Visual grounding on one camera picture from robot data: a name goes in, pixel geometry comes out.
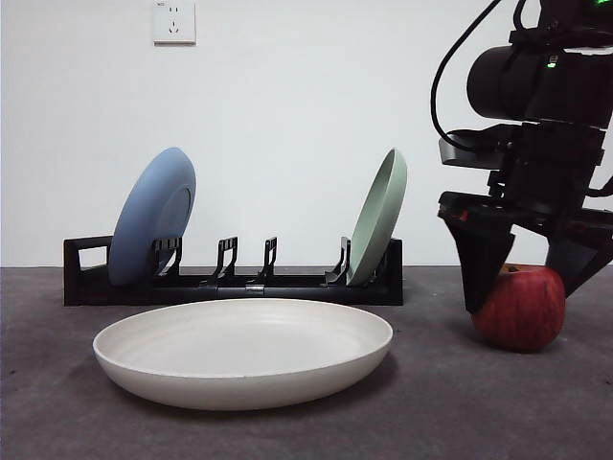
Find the red apple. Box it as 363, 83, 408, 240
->
471, 264, 567, 354

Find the cream yellow plate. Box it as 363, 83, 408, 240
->
92, 297, 395, 412

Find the green plate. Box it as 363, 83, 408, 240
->
348, 147, 409, 288

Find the blue plate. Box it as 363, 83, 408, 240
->
107, 147, 197, 288

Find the black plate rack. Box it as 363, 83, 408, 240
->
62, 234, 404, 308

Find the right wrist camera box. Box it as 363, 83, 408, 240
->
438, 127, 516, 170

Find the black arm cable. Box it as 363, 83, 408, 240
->
430, 0, 504, 145

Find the white wall socket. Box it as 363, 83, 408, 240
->
152, 0, 197, 47

